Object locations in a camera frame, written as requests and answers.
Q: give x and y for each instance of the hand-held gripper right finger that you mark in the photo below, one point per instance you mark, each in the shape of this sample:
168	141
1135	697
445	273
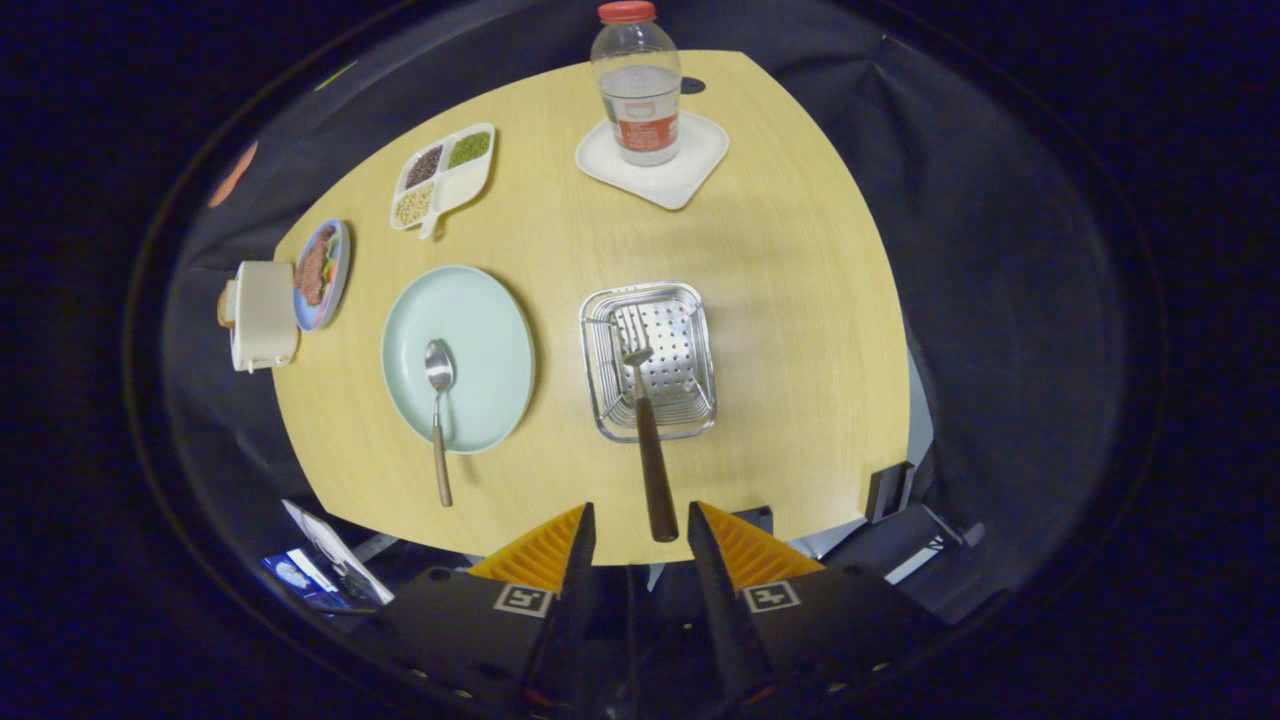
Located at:
715	600

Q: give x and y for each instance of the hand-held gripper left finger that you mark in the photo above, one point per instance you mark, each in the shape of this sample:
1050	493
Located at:
575	600

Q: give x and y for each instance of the black table clamp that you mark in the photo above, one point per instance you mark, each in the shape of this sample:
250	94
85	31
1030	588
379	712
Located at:
755	518
885	495

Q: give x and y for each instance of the white paper sheet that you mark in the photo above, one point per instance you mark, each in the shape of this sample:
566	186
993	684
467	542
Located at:
335	550

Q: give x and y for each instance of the perforated metal basket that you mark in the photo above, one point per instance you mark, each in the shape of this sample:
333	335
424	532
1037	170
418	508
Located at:
682	350

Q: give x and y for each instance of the pale green plate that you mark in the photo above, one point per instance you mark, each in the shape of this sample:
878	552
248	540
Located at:
490	340

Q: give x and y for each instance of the blue lit screen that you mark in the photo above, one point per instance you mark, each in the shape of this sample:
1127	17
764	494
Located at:
295	577

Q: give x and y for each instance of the small blue plate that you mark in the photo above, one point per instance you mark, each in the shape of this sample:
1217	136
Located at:
340	270

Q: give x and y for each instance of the brown meat slice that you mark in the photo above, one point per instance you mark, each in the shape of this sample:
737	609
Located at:
313	270

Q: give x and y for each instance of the cream toaster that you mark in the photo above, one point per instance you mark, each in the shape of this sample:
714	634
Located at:
262	315

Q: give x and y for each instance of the white square coaster tray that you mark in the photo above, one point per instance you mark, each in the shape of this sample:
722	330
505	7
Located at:
695	175

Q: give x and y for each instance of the white divided dish with grains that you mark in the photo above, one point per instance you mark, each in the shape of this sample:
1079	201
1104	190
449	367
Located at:
455	190

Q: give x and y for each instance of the brown toast slice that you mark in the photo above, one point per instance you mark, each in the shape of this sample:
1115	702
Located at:
226	305

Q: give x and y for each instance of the clear bottle with red cap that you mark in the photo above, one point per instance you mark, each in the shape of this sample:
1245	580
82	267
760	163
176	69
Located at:
640	100

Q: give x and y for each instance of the black round table grommet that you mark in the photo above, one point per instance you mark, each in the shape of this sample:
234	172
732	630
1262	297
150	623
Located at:
692	86

